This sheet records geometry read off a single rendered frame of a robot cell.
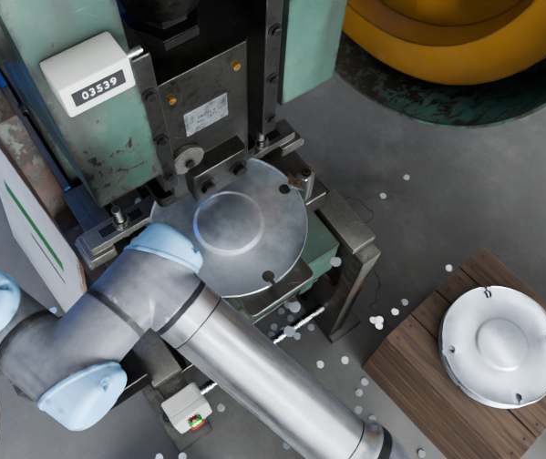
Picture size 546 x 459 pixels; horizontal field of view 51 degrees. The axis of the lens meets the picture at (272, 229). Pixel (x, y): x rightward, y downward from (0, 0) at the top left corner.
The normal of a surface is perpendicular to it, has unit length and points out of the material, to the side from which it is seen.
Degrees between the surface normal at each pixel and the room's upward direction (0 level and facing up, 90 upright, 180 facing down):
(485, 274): 0
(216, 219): 0
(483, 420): 0
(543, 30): 90
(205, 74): 90
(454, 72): 90
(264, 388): 32
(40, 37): 90
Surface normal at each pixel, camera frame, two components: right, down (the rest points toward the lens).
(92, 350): 0.43, -0.08
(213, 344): 0.05, 0.13
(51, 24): 0.58, 0.75
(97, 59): 0.04, -0.43
